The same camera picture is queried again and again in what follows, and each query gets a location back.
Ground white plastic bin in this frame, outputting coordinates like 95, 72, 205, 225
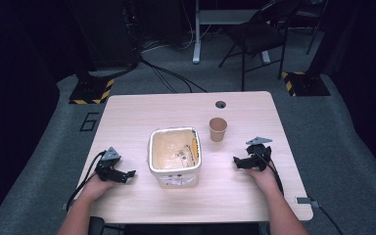
147, 126, 203, 190

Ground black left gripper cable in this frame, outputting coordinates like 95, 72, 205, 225
66, 150, 108, 213

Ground black chair armrest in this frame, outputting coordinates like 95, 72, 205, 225
87, 216, 106, 235

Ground black floor cables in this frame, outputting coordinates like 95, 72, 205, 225
139, 54, 209, 94

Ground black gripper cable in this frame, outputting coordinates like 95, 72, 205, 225
66, 150, 108, 213
258, 151, 286, 198

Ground white desk frame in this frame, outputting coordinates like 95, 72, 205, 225
191, 0, 272, 66

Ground brown paper cup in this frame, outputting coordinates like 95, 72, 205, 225
208, 117, 229, 143

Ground person's dark lap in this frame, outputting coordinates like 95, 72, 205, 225
122, 222, 262, 235

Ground black folding chair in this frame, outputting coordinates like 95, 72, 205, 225
217, 0, 304, 92

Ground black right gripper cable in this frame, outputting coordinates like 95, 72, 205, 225
258, 151, 286, 198

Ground black yellow striped base plate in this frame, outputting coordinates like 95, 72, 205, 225
280, 70, 332, 98
69, 77, 116, 106

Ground white floor cables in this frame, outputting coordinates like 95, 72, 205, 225
140, 23, 210, 55

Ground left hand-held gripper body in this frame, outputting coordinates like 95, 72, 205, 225
94, 146, 127, 183

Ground black stand post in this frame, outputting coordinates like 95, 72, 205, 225
66, 0, 96, 82
306, 0, 361, 76

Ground black cable at table clamp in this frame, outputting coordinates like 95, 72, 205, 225
317, 205, 345, 235

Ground person's left hand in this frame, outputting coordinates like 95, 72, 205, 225
80, 172, 119, 204

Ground person's right hand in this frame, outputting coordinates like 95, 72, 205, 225
244, 165, 280, 198

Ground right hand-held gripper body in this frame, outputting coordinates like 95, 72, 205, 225
245, 136, 274, 172

